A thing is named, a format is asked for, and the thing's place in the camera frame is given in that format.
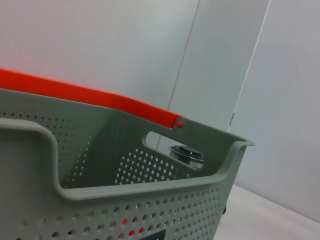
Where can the dark red curved brick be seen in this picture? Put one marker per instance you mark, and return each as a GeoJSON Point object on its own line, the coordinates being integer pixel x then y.
{"type": "Point", "coordinates": [130, 233]}

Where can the grey perforated storage basket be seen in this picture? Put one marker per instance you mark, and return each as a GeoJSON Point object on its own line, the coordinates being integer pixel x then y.
{"type": "Point", "coordinates": [150, 200]}

